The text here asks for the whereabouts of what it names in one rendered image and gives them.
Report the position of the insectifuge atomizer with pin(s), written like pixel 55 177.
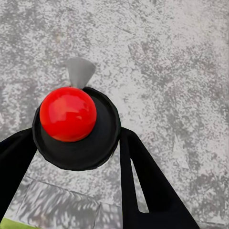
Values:
pixel 77 128

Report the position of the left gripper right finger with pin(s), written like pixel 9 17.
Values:
pixel 166 210

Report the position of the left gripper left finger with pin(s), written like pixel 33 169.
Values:
pixel 16 154

